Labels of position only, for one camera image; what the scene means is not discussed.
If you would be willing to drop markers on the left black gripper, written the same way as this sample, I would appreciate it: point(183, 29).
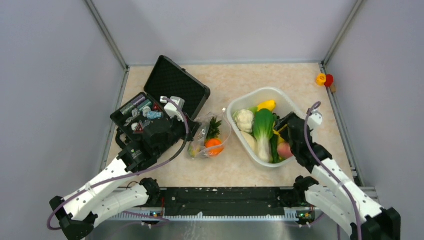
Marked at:
point(193, 126)

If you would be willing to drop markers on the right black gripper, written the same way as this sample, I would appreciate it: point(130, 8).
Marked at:
point(281, 123)

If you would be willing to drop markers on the toy pineapple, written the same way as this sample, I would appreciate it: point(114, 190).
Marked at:
point(214, 128)

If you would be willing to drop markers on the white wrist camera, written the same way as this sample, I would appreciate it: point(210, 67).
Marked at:
point(174, 107)
point(315, 118)

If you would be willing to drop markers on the black poker chip case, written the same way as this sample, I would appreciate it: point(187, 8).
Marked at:
point(167, 79)

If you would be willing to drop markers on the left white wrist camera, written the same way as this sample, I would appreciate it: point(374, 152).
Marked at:
point(174, 107)

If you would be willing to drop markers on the yellow-green toy mango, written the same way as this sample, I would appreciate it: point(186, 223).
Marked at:
point(193, 151)

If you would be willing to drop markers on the white oval plastic basket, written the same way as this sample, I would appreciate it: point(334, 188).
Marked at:
point(284, 105)

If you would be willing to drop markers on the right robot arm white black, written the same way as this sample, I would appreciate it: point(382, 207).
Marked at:
point(332, 191)

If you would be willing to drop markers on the green toy bok choy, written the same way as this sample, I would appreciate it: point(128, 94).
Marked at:
point(263, 132)

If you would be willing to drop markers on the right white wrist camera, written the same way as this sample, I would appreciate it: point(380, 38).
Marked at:
point(315, 118)

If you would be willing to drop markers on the yellow toy bell pepper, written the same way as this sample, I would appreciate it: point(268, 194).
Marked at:
point(278, 130)

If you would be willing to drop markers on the orange toy piece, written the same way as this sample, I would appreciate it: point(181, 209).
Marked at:
point(321, 79)

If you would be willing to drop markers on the white toy cauliflower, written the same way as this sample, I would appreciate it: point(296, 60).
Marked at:
point(245, 120)

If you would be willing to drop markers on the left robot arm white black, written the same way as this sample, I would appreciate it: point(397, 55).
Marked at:
point(85, 209)

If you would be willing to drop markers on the orange toy tangerine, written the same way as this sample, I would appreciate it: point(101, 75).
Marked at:
point(214, 147)

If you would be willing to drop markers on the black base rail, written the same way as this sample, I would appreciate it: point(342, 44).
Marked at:
point(239, 203)

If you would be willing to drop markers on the clear pink-dotted zip bag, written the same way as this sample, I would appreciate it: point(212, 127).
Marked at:
point(200, 137)

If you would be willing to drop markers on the red toy piece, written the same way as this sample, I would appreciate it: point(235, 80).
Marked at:
point(329, 80)

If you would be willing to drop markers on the pink toy peach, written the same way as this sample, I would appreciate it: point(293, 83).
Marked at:
point(284, 150)

